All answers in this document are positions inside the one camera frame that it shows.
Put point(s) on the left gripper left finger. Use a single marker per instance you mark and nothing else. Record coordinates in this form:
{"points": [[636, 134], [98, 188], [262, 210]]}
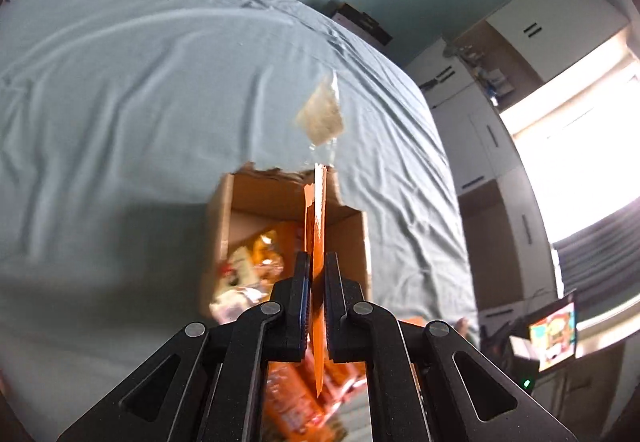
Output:
{"points": [[207, 382]]}

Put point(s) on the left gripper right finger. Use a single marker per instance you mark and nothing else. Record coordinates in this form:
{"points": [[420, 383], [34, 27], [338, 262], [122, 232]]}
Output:
{"points": [[427, 383]]}

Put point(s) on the orange snack packet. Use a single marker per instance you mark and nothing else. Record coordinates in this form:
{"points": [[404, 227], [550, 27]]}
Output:
{"points": [[315, 245]]}

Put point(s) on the large clear spicy strip bag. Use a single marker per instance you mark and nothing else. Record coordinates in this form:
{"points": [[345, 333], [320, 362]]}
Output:
{"points": [[303, 397]]}

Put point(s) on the yellow white snack bag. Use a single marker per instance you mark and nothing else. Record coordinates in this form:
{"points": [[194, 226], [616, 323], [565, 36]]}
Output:
{"points": [[247, 277]]}

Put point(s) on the laptop with bright screen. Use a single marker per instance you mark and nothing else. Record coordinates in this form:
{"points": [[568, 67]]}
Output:
{"points": [[552, 332]]}

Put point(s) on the cardboard box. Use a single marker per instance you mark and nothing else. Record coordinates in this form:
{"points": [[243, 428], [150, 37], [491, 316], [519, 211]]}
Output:
{"points": [[248, 202]]}

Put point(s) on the clear plastic bag with crumbs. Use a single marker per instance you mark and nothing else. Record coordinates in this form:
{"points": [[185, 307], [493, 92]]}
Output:
{"points": [[321, 120]]}

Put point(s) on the light blue bed sheet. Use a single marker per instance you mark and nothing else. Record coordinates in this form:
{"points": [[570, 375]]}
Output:
{"points": [[118, 119]]}

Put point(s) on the white cabinet unit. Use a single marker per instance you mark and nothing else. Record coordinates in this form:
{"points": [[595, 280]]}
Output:
{"points": [[526, 58]]}

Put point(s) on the black box by wall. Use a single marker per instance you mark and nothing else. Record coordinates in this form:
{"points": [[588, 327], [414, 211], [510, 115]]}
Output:
{"points": [[361, 24]]}

